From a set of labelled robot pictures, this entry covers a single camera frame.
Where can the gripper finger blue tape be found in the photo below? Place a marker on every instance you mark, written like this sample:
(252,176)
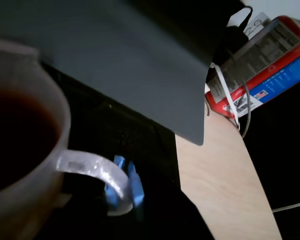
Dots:
(120,162)
(136,185)

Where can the translucent pink plastic kettle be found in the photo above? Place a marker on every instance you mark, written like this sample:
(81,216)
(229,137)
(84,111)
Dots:
(15,212)

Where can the brown tea liquid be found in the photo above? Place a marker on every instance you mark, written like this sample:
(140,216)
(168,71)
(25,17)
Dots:
(15,137)

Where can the black rubber tray mat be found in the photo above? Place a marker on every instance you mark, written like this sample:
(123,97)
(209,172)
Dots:
(115,130)

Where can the smooth grey backdrop sheet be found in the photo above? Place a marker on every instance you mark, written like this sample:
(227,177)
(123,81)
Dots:
(140,75)

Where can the red and white carton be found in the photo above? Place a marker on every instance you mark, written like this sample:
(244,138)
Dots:
(277,75)

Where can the white paper label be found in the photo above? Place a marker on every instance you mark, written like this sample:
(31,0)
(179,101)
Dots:
(257,25)

